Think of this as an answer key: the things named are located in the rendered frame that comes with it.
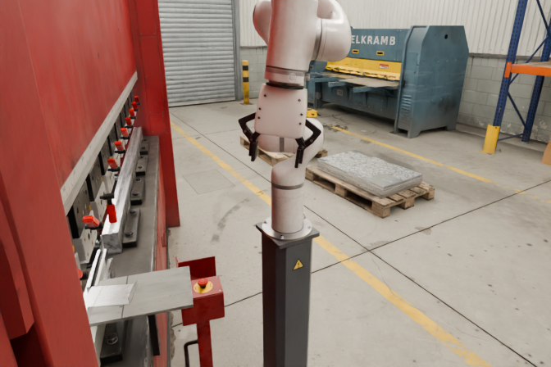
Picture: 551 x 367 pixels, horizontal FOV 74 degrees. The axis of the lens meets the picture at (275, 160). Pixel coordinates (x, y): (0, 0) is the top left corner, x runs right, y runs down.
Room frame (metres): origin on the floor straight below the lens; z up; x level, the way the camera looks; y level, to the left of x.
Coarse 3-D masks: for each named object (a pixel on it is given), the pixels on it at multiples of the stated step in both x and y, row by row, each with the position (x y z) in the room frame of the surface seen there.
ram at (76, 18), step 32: (32, 0) 0.75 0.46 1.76; (64, 0) 1.00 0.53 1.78; (96, 0) 1.50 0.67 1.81; (32, 32) 0.72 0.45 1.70; (64, 32) 0.94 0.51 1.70; (96, 32) 1.39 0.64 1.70; (128, 32) 2.63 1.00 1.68; (64, 64) 0.89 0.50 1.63; (96, 64) 1.29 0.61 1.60; (128, 64) 2.35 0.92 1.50; (64, 96) 0.84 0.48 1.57; (96, 96) 1.20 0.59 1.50; (64, 128) 0.79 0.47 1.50; (96, 128) 1.12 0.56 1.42; (64, 160) 0.75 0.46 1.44
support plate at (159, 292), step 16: (160, 272) 0.95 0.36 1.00; (176, 272) 0.95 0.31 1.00; (144, 288) 0.88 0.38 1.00; (160, 288) 0.88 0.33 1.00; (176, 288) 0.88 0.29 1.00; (144, 304) 0.81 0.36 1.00; (160, 304) 0.81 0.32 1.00; (176, 304) 0.81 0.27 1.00; (192, 304) 0.81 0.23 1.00; (96, 320) 0.75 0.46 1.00; (112, 320) 0.76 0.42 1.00
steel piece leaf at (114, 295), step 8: (136, 280) 0.89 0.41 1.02; (104, 288) 0.87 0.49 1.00; (112, 288) 0.87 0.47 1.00; (120, 288) 0.87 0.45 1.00; (128, 288) 0.87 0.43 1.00; (104, 296) 0.84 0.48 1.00; (112, 296) 0.84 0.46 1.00; (120, 296) 0.84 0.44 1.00; (128, 296) 0.84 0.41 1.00; (96, 304) 0.81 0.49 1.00; (104, 304) 0.81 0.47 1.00; (112, 304) 0.81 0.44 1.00; (120, 304) 0.81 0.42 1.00; (128, 304) 0.81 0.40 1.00
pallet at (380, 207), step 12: (312, 168) 4.06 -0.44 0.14; (312, 180) 3.97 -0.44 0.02; (336, 180) 3.69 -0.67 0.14; (336, 192) 3.63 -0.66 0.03; (348, 192) 3.57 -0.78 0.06; (360, 192) 3.39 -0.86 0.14; (408, 192) 3.39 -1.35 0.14; (420, 192) 3.39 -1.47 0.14; (432, 192) 3.51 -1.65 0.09; (360, 204) 3.36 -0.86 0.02; (372, 204) 3.21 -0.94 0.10; (384, 204) 3.12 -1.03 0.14; (396, 204) 3.20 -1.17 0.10; (408, 204) 3.31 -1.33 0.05; (384, 216) 3.11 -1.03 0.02
